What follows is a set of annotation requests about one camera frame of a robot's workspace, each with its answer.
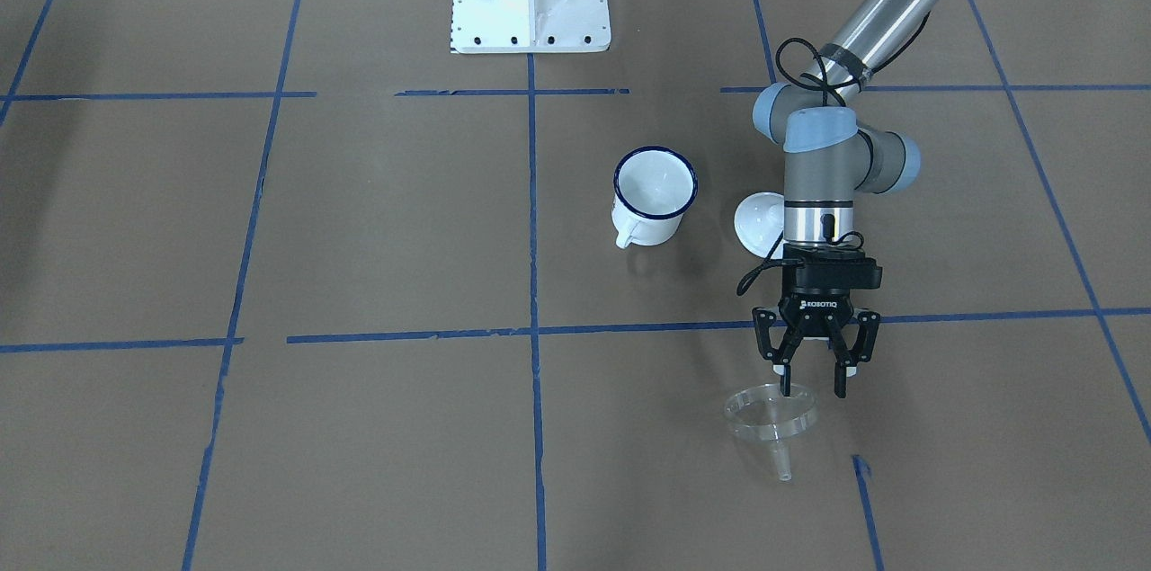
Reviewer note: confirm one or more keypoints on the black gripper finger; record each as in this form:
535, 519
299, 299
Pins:
849, 357
781, 354

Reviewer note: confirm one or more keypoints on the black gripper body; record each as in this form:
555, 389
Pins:
816, 308

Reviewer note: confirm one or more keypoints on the clear plastic funnel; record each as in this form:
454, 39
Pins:
764, 415

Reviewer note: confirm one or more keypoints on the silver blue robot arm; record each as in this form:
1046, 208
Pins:
829, 158

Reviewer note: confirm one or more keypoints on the white enamel mug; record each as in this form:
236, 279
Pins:
654, 186

